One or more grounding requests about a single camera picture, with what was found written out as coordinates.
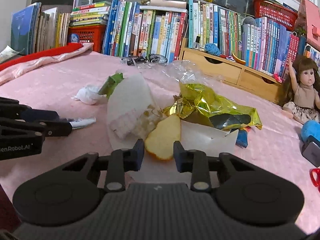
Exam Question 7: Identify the large white paper sheet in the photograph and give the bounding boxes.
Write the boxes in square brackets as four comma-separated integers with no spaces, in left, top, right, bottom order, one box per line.
[107,74,238,157]

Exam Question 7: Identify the gold foil wrapper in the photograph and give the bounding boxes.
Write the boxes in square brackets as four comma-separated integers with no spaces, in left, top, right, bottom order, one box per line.
[162,83,263,130]

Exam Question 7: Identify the white tissue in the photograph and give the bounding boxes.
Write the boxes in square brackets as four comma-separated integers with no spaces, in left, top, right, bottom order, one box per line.
[72,85,107,105]

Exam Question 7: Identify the green plastic wrapper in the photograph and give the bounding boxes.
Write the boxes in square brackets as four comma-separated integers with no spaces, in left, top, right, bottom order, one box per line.
[98,73,124,98]

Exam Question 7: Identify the colourful macaron snack wrapper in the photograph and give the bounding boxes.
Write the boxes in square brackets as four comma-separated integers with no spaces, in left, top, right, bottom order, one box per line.
[235,127,251,148]

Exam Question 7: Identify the white blue sanitary bag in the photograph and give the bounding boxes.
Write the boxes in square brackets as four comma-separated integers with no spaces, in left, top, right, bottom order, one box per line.
[67,118,96,129]

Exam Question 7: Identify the stack of flat books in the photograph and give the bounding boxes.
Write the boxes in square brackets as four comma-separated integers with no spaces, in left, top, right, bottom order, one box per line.
[69,0,111,27]

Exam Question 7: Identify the red basket on books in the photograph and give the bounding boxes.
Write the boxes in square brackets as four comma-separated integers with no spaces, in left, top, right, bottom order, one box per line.
[253,0,298,31]

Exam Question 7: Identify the pink folded cloth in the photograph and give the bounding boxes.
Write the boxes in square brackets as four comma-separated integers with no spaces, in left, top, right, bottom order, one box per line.
[0,43,93,85]

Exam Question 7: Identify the red tray box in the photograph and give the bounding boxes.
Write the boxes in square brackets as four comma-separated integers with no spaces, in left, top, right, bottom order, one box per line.
[0,43,83,70]

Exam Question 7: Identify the clear plastic bag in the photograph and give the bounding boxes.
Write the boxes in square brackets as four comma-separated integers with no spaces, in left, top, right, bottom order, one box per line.
[138,60,225,86]

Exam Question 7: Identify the wooden drawer organizer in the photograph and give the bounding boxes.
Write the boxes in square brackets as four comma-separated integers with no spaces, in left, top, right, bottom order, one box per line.
[179,38,281,105]

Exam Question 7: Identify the left upright book group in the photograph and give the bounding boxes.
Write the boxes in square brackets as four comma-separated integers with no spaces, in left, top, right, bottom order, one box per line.
[10,2,71,55]

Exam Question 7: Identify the blue yarn ball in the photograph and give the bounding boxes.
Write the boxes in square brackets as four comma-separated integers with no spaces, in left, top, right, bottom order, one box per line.
[204,43,221,56]

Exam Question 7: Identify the grey black small device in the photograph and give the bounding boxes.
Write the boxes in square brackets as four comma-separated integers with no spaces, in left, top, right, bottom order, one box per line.
[302,135,320,167]

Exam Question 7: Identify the blue Doraemon plush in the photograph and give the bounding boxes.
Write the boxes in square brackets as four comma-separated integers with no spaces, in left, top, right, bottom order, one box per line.
[300,120,320,142]

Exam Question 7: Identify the red plastic basket left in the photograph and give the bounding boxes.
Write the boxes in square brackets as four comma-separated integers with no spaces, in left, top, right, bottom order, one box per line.
[68,24,106,53]

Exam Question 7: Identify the red scissors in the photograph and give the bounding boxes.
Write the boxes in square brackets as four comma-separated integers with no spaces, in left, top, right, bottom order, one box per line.
[309,168,320,191]

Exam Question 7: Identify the brown-haired doll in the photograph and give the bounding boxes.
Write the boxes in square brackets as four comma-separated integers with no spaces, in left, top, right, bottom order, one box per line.
[282,55,319,124]

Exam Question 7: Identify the middle upright book row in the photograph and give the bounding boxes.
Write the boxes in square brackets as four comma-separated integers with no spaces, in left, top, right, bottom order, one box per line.
[101,0,188,62]

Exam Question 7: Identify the upright book row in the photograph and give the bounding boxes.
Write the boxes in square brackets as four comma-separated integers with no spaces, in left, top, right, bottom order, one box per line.
[188,0,306,82]
[101,0,188,62]

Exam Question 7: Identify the right upright book row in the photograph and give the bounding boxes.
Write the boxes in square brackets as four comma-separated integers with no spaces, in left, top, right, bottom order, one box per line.
[188,0,306,82]

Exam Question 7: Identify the pink toy house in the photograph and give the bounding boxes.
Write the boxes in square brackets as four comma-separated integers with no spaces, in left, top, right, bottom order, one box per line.
[295,0,320,50]

